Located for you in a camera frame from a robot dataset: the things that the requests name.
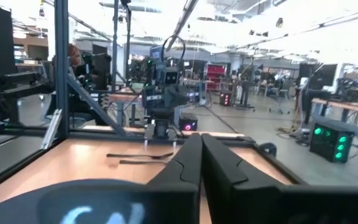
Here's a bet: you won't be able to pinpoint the computer tower green lights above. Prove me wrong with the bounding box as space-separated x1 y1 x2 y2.
308 120 355 164

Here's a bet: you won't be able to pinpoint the round black placemat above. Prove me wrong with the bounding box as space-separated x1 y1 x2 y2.
0 179 155 224

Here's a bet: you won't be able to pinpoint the black aluminium table frame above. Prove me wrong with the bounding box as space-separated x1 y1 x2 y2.
0 0 307 195

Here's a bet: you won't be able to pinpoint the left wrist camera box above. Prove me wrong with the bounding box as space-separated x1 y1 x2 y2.
164 70 180 85

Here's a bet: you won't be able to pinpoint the floor cable bundle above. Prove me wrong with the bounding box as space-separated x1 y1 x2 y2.
276 123 311 141

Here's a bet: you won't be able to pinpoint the silver frame bracket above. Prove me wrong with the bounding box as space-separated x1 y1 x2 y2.
40 108 63 151

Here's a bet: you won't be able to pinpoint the black frame clamp knob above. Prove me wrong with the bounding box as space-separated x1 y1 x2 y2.
257 142 278 157

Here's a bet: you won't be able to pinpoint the dark metal knife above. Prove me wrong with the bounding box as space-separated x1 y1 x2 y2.
119 159 169 166

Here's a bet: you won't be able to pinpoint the black bowl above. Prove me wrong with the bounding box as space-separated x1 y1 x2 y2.
37 185 150 224

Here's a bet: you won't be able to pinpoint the grey office chair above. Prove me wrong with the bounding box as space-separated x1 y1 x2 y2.
268 78 294 115

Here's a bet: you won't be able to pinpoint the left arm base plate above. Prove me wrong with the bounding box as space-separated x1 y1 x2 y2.
144 118 180 141

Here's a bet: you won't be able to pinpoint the black stand pole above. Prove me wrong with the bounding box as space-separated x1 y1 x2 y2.
111 0 132 94

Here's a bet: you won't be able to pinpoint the computer tower pink light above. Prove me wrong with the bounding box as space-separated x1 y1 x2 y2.
178 112 199 132

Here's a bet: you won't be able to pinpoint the computer tower red lights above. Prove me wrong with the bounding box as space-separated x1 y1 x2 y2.
219 90 233 107

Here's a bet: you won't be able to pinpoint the person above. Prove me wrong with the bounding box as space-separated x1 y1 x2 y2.
50 43 105 124

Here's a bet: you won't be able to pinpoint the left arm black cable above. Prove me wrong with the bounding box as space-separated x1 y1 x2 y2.
160 35 186 73

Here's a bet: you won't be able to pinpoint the dark metal fork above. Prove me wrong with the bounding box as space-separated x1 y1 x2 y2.
106 151 175 160

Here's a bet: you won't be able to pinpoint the wooden desk black legs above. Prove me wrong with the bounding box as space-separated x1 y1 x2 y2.
310 97 358 126

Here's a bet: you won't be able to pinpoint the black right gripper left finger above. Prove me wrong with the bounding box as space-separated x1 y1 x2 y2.
147 133 203 224

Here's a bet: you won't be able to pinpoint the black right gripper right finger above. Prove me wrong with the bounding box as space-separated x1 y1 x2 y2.
201 133 282 224

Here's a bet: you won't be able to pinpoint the black monitor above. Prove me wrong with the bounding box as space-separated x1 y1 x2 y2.
308 63 339 91

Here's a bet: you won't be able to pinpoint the red shelf unit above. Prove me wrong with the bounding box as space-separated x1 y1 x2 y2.
206 63 227 92

